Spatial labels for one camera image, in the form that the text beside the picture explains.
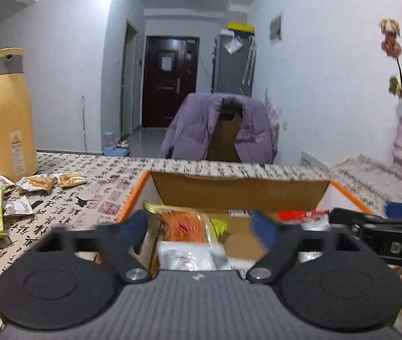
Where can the yellow box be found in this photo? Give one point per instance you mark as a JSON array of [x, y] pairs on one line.
[[240, 27]]

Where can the white folded umbrella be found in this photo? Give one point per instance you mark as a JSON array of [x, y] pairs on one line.
[[250, 62]]

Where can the grey refrigerator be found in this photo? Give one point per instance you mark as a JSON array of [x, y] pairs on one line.
[[231, 71]]

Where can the brown chair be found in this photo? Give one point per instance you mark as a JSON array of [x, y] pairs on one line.
[[225, 138]]

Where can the clear plastic bag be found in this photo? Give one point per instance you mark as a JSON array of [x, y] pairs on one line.
[[233, 44]]

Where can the orange cardboard box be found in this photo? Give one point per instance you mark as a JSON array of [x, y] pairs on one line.
[[236, 191]]

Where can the small brown snack packet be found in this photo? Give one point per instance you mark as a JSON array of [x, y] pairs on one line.
[[70, 179]]

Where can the grey patterned cloth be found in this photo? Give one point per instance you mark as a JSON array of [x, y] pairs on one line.
[[371, 177]]

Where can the white radiator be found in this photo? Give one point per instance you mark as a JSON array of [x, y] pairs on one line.
[[312, 159]]

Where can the purple puffer jacket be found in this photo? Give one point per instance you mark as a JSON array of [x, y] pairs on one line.
[[187, 131]]

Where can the white wall panel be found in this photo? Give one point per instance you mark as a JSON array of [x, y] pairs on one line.
[[276, 28]]

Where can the orange striped snack packet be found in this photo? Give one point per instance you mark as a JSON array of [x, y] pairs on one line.
[[183, 225]]

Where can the pink paper bag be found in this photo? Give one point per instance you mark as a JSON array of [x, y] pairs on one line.
[[273, 113]]

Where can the yellow thermos bottle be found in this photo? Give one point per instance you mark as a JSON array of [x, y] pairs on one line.
[[8, 120]]

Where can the yellow green packet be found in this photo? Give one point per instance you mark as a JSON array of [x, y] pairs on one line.
[[219, 227]]

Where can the red snack packet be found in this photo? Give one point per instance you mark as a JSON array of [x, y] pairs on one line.
[[296, 216]]

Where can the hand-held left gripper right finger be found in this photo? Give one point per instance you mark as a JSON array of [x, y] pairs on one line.
[[263, 230]]

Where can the dark brown entrance door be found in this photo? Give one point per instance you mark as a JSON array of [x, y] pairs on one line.
[[169, 99]]

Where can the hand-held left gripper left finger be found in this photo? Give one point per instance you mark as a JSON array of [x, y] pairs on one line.
[[135, 228]]

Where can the grey interior door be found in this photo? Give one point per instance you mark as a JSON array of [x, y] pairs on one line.
[[129, 78]]

